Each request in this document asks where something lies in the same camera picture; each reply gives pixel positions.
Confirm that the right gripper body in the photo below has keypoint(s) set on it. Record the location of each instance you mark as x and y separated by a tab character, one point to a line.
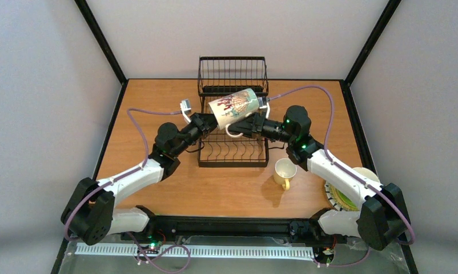
256	122

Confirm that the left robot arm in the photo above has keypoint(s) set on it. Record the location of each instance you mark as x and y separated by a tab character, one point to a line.
91	213

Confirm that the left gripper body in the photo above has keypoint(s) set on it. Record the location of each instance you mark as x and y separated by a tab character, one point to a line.
204	123

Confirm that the yellow mug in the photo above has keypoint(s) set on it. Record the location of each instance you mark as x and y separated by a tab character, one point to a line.
284	172

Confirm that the white bowl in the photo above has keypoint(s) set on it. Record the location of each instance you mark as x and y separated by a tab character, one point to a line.
369	174

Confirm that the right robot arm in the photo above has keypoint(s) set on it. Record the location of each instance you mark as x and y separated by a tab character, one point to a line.
381	215

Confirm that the green striped plate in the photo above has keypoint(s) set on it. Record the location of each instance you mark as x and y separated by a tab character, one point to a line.
338	200

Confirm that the white floral mug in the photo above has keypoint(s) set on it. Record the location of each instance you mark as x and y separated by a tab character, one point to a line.
233	108

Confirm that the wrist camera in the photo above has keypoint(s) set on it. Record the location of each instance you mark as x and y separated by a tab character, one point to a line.
185	108
264	106

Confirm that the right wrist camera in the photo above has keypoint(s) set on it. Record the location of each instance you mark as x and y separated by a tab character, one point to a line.
264	106

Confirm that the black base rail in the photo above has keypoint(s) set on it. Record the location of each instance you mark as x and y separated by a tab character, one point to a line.
296	230

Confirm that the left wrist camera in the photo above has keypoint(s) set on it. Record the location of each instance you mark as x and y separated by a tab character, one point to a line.
185	108

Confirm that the black wire dish rack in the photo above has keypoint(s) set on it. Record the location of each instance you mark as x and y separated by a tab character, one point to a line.
221	76

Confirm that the white slotted cable duct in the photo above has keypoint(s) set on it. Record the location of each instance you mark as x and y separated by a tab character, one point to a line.
205	251

